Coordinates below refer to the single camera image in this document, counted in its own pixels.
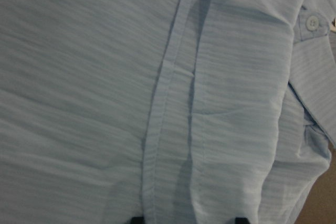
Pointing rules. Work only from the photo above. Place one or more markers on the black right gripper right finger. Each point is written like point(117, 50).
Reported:
point(241, 220)

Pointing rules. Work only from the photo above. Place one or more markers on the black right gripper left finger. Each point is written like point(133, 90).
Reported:
point(137, 220)

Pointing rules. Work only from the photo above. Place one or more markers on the light blue striped shirt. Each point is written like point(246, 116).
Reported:
point(180, 111)

